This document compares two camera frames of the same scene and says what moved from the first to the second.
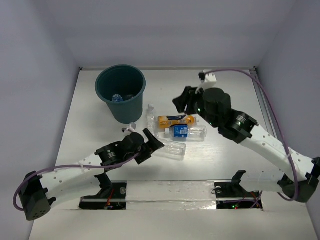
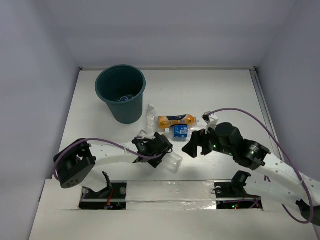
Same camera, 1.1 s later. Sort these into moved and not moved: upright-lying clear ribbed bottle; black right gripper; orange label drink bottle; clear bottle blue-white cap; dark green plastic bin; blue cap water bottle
Moved: black right gripper; blue cap water bottle; clear bottle blue-white cap
Not moved: orange label drink bottle; upright-lying clear ribbed bottle; dark green plastic bin
